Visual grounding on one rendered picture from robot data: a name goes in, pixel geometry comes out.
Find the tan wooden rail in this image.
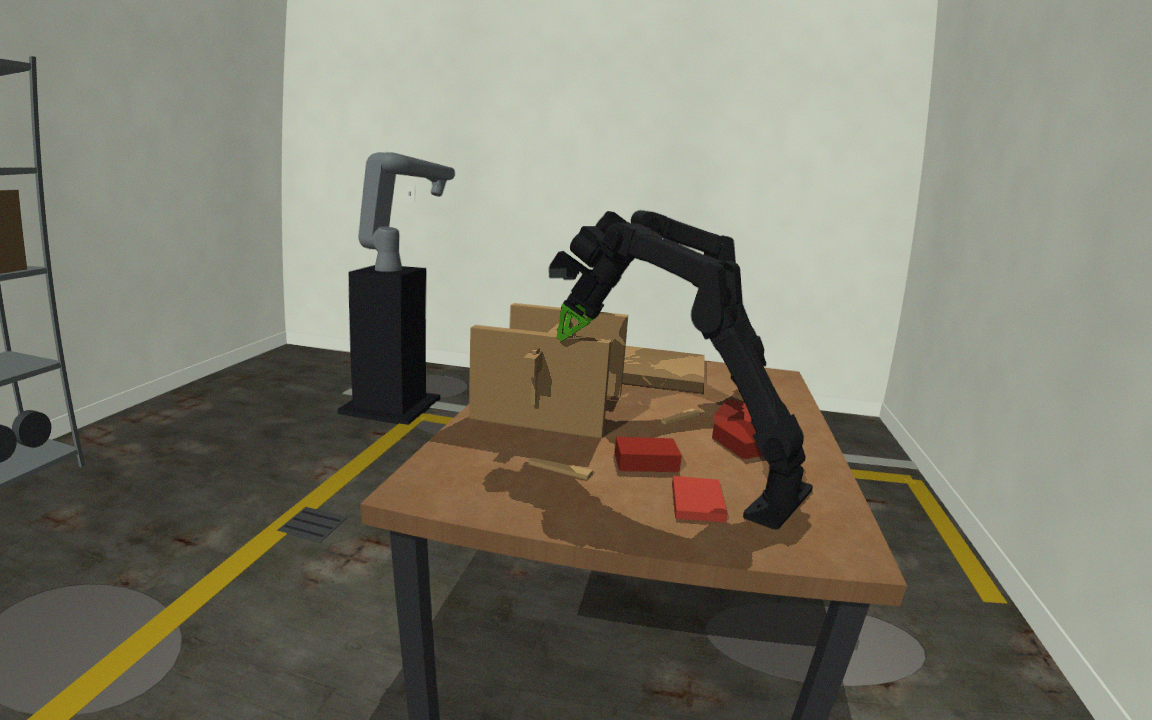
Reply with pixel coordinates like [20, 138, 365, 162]
[523, 323, 559, 377]

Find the tan flat square board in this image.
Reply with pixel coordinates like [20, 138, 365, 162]
[623, 346, 705, 393]

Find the tan wooden board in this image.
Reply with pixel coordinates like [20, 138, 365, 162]
[469, 325, 612, 438]
[510, 303, 628, 397]

